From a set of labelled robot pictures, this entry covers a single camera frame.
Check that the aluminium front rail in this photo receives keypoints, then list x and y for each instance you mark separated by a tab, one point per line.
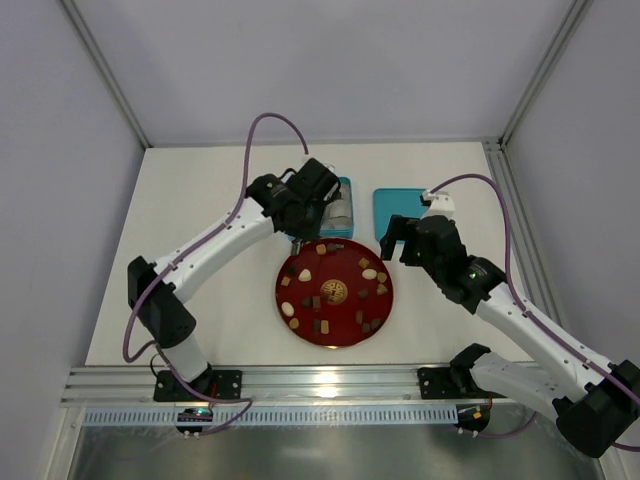
385	382

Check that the slotted cable duct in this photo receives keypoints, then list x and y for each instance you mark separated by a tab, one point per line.
273	415

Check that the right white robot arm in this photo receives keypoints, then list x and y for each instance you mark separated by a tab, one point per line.
591	399

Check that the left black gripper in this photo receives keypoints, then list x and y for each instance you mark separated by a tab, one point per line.
310	230

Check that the silver metal tongs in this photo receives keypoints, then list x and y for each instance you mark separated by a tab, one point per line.
296	246

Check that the teal square tin box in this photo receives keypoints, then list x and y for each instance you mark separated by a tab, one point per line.
338	218

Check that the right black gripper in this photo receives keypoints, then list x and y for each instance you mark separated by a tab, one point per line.
406	240

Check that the white oval swirl chocolate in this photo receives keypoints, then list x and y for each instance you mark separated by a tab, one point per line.
287	309

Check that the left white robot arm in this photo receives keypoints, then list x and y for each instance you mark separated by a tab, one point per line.
159	290

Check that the red round lacquer plate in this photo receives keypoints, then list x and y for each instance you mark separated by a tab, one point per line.
349	302

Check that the white heart chocolate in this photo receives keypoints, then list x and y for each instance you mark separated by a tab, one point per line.
304	276

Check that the teal tin lid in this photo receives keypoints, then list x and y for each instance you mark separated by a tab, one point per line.
395	201

